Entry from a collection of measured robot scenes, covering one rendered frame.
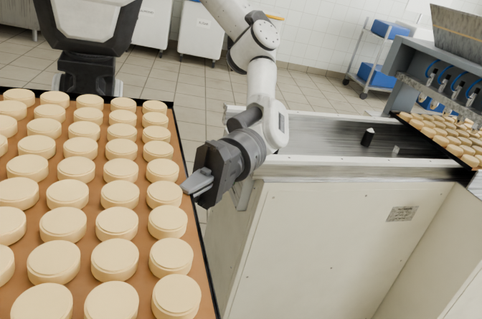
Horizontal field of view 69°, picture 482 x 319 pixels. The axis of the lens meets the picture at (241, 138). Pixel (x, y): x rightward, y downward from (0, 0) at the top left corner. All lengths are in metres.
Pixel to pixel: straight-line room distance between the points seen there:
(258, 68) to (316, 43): 4.44
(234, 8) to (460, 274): 1.07
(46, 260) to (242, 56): 0.62
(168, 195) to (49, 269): 0.17
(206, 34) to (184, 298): 4.02
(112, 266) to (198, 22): 3.97
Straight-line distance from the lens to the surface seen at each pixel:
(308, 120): 1.24
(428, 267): 1.47
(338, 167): 1.00
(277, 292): 1.28
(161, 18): 4.31
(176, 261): 0.43
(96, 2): 0.90
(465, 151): 1.40
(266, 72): 0.82
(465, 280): 1.39
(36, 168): 0.56
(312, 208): 1.04
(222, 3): 0.90
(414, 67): 1.62
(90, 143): 0.61
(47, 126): 0.66
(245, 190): 0.97
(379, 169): 1.10
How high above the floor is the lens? 1.34
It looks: 27 degrees down
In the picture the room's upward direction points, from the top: 14 degrees clockwise
